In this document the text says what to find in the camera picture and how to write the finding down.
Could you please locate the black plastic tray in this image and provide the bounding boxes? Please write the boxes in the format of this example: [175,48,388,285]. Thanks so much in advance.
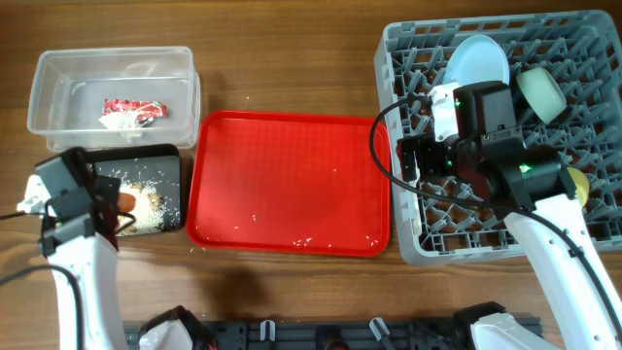
[41,143,184,245]

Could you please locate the red serving tray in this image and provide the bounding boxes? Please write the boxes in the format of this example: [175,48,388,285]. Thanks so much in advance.
[186,110,391,258]

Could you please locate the black cable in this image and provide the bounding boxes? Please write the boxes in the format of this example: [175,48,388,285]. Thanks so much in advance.
[0,198,86,350]
[368,94,622,332]

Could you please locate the clear plastic bin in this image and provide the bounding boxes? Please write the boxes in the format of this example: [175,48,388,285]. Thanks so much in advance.
[27,46,201,152]

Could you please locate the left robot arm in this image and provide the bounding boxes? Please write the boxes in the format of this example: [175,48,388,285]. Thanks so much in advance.
[35,148,127,349]

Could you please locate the white plastic spoon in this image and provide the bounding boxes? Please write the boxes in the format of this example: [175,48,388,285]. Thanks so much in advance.
[411,192,422,237]

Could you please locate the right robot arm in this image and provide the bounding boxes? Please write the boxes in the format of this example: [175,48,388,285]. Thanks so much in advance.
[395,81,621,349]

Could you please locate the light blue plate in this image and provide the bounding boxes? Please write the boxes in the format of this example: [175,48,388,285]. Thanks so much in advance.
[442,35,510,86]

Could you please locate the rice food scraps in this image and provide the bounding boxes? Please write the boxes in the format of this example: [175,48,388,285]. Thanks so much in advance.
[97,156,182,236]

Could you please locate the grey dishwasher rack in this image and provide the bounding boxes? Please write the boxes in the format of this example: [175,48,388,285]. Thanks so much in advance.
[373,11,621,265]

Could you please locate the white tissue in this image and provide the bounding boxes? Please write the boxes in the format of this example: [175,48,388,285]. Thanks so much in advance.
[98,111,143,140]

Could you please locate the mint green bowl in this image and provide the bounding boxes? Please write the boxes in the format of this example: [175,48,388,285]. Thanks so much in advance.
[516,67,568,123]

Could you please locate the right black cable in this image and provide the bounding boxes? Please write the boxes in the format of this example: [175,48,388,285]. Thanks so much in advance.
[368,94,622,332]

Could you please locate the left black cable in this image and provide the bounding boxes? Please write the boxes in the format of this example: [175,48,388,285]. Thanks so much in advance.
[0,198,86,350]

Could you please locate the red snack wrapper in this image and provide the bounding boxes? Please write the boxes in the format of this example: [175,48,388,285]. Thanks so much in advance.
[103,99,168,123]

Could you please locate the yellow plastic cup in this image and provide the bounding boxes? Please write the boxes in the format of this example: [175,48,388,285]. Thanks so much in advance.
[568,167,590,207]

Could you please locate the orange carrot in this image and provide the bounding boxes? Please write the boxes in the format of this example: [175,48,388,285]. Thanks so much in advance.
[117,192,136,213]

